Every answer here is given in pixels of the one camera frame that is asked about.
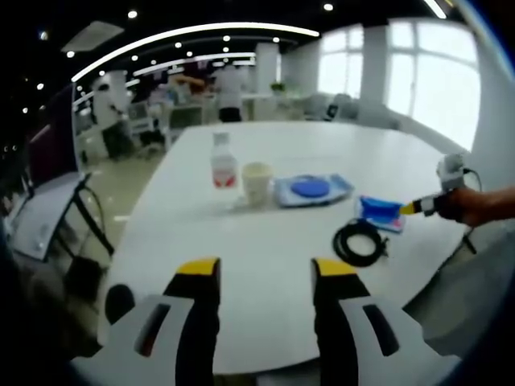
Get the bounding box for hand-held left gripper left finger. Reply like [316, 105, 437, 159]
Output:
[70, 256, 221, 386]

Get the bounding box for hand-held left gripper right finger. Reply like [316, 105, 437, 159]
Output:
[311, 257, 464, 386]

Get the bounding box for blue tissue pack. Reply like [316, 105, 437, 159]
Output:
[356, 195, 407, 234]

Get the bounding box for wet wipes pack blue lid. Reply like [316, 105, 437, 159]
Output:
[274, 173, 355, 209]

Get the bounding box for printed paper cup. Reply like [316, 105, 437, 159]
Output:
[241, 162, 274, 208]

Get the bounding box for clear plastic water bottle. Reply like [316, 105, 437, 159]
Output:
[209, 131, 239, 190]

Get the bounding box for person's right hand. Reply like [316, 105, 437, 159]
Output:
[436, 187, 490, 227]

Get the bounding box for black oval object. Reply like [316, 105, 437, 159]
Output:
[105, 284, 136, 326]

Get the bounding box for large window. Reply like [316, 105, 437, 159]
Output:
[317, 19, 482, 150]

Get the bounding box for white table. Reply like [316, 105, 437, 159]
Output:
[108, 120, 472, 375]

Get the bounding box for grey mesh office chair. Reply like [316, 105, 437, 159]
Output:
[7, 172, 116, 290]

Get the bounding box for white counter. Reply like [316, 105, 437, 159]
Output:
[241, 92, 311, 121]

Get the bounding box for dark maroon partition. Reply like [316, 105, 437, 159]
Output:
[30, 86, 78, 183]

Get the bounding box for curved ceiling light strip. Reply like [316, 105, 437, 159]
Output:
[71, 22, 321, 83]

